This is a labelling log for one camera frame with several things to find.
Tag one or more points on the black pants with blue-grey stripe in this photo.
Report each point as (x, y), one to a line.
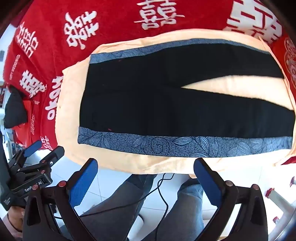
(138, 104)

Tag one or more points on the black cloth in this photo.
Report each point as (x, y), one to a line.
(15, 109)

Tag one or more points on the person's right leg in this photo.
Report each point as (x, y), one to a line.
(182, 208)

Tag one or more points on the peach towel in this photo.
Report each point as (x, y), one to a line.
(69, 115)

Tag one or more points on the person's left leg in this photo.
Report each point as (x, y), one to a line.
(115, 208)

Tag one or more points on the white metal rack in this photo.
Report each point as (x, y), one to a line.
(286, 208)

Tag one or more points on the person's leg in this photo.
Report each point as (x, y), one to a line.
(182, 208)
(115, 208)

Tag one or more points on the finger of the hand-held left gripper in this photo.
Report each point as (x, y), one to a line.
(56, 154)
(32, 148)

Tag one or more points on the red printed blanket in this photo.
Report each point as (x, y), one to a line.
(57, 34)

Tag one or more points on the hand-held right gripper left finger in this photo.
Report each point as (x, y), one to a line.
(83, 183)

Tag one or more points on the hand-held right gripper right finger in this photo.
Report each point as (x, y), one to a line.
(205, 180)

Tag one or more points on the red embroidered pillow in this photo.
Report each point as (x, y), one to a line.
(286, 60)

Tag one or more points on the person's left forearm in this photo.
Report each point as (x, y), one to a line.
(15, 219)

